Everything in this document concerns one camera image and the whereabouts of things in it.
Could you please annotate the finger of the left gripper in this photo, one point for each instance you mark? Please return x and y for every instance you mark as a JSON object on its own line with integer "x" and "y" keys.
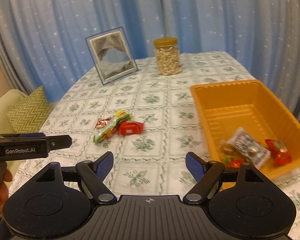
{"x": 58, "y": 142}

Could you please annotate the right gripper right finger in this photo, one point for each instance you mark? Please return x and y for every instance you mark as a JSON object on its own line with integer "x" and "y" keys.
{"x": 207, "y": 176}

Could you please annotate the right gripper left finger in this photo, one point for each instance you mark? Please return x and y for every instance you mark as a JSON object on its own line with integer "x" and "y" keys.
{"x": 91, "y": 177}

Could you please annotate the green long snack packet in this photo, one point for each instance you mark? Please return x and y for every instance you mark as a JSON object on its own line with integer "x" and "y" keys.
{"x": 110, "y": 129}

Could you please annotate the red silver shiny candy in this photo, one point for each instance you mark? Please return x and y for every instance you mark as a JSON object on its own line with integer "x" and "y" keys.
{"x": 102, "y": 122}

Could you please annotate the clear grey snack packet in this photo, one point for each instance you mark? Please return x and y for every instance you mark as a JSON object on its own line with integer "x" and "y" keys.
{"x": 251, "y": 149}

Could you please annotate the large red snack packet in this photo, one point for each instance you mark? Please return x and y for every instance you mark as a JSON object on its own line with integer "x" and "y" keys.
{"x": 130, "y": 128}

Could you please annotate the small red figure candy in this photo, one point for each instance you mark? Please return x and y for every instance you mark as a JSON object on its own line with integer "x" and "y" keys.
{"x": 234, "y": 163}

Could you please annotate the yellow candy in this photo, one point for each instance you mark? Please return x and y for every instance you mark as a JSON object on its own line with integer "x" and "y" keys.
{"x": 120, "y": 113}

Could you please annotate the pale yellow sofa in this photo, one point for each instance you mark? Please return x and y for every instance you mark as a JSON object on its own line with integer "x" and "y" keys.
{"x": 7, "y": 102}

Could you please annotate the green zigzag cushion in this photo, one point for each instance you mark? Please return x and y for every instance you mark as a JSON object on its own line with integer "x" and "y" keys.
{"x": 29, "y": 115}

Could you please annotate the orange plastic tray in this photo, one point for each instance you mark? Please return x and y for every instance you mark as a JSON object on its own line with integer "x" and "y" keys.
{"x": 226, "y": 106}

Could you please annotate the red candy in tray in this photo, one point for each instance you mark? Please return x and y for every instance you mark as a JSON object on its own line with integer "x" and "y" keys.
{"x": 280, "y": 154}

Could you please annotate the blue star curtain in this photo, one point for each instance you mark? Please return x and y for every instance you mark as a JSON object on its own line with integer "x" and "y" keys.
{"x": 42, "y": 42}

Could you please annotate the cashew jar gold lid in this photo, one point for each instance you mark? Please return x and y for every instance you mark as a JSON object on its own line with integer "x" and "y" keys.
{"x": 167, "y": 55}

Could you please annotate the sand art picture frame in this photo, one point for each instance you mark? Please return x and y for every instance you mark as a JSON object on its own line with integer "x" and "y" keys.
{"x": 111, "y": 55}

